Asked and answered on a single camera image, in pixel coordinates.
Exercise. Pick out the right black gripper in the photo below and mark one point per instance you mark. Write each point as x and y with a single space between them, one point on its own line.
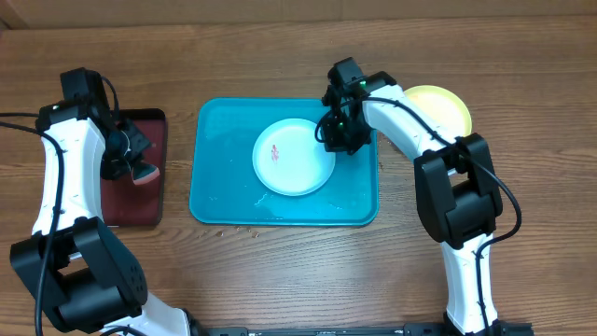
335 145

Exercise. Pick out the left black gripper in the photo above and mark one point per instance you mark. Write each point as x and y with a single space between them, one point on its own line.
140 140

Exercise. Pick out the red and green sponge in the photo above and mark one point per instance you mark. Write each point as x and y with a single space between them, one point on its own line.
143 173

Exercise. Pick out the light blue plate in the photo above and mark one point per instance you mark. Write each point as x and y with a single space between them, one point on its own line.
288 160

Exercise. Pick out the yellow-green plate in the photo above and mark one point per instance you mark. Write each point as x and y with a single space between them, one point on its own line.
443 106

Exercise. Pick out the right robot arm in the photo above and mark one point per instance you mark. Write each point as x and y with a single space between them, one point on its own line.
457 197

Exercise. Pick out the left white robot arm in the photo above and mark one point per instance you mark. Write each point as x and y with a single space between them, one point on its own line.
80 274

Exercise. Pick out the dark red small tray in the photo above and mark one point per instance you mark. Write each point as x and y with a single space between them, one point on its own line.
125 204

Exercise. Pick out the teal plastic tray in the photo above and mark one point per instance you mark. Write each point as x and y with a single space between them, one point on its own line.
224 186

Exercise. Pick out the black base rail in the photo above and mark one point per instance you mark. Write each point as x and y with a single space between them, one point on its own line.
409 329

